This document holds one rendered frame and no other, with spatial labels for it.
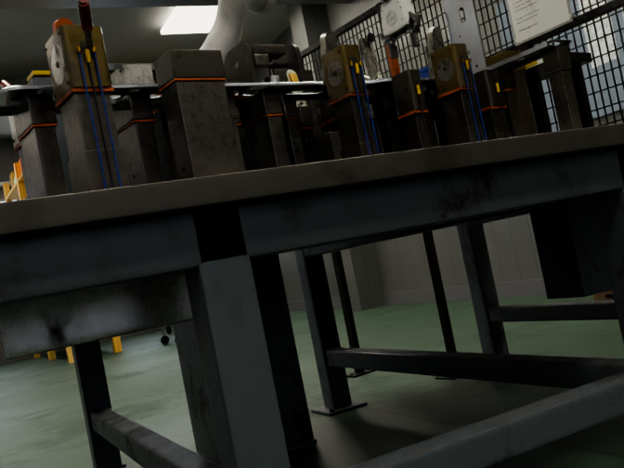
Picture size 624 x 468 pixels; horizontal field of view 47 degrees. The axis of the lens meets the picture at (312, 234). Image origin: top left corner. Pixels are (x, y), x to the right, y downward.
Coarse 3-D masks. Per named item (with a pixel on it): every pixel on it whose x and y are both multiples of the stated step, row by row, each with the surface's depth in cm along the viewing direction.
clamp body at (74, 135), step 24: (48, 48) 136; (72, 48) 130; (96, 48) 131; (72, 72) 129; (96, 72) 132; (72, 96) 131; (96, 96) 130; (72, 120) 132; (96, 120) 131; (72, 144) 134; (96, 144) 131; (72, 168) 134; (96, 168) 130; (120, 168) 132
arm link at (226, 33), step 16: (224, 0) 222; (240, 0) 220; (256, 0) 226; (224, 16) 226; (240, 16) 224; (224, 32) 228; (240, 32) 229; (208, 48) 229; (224, 48) 229; (224, 64) 233
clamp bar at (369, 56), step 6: (372, 36) 224; (360, 42) 225; (366, 42) 225; (360, 48) 226; (366, 48) 224; (372, 48) 226; (366, 54) 224; (372, 54) 226; (366, 60) 224; (372, 60) 226; (366, 66) 225; (372, 66) 225; (378, 66) 225; (372, 72) 223; (372, 78) 223
